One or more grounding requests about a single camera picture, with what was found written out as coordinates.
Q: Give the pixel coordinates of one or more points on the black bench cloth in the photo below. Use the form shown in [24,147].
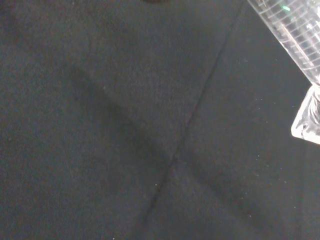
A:
[140,130]

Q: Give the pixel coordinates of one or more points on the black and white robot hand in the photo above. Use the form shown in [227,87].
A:
[157,1]

